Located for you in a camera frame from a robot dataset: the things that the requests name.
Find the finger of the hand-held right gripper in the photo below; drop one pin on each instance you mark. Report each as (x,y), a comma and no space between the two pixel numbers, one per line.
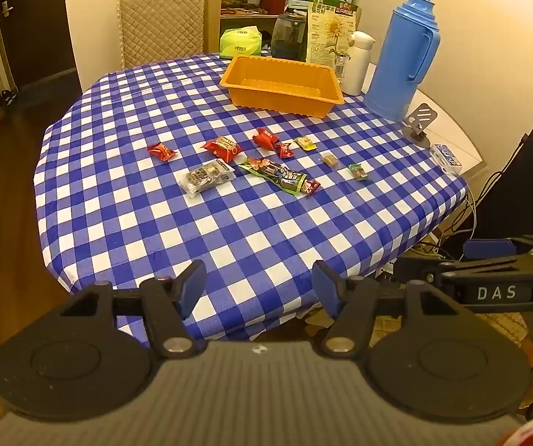
(419,270)
(484,248)

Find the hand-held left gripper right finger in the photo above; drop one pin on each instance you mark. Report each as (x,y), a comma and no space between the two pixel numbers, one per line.
(324,284)

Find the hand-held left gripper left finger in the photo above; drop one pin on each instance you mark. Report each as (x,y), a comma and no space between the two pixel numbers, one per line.
(193,284)

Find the clear dark snack packet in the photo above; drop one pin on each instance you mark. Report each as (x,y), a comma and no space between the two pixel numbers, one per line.
(206,177)

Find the small green candy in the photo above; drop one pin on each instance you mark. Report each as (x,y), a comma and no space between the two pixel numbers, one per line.
(358,171)

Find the long green snack packet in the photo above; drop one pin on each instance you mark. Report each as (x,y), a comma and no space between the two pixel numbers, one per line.
(278,175)

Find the small tan candy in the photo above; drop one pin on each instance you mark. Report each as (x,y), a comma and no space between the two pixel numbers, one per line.
(329,160)

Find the plain red snack packet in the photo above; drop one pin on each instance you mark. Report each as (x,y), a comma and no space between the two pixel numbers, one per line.
(162,151)
(265,138)

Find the red snack packet white label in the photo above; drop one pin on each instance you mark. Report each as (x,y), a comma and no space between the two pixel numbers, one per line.
(222,147)

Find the small red candy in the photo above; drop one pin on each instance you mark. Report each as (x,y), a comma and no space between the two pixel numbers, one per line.
(286,149)

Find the small yellow candy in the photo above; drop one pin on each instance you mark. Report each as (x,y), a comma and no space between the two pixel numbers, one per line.
(306,143)

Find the orange plastic tray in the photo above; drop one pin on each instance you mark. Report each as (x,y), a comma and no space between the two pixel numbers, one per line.
(271,80)

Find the beige quilted seat cushion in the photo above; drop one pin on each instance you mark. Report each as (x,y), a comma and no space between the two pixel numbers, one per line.
(503,327)

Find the blue checkered tablecloth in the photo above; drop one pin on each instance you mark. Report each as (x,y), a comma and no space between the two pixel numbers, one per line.
(155,223)

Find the small blue white box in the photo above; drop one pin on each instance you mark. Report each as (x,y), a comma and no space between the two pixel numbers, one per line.
(446,158)

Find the grey phone stand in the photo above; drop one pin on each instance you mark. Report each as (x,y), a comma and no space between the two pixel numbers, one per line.
(422,118)

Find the white drink bottle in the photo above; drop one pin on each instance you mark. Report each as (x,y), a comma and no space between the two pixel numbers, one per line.
(357,69)

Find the blue thermos jug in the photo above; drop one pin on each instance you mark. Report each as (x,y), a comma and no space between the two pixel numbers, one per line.
(396,55)

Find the green tissue pack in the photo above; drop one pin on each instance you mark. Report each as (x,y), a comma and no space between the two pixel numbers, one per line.
(241,42)

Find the dark glass jar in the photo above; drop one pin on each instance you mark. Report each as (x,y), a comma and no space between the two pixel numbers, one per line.
(288,37)

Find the green sunflower seed bag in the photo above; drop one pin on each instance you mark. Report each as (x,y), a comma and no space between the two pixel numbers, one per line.
(329,32)

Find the beige quilted chair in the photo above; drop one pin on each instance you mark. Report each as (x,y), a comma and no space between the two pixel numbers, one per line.
(159,28)

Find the wooden shelf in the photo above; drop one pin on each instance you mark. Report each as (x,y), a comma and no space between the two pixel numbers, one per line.
(212,23)

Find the dark red box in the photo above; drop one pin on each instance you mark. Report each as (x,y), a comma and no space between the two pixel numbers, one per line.
(274,0)

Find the dark wooden door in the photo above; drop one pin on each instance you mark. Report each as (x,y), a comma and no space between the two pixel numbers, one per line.
(29,28)

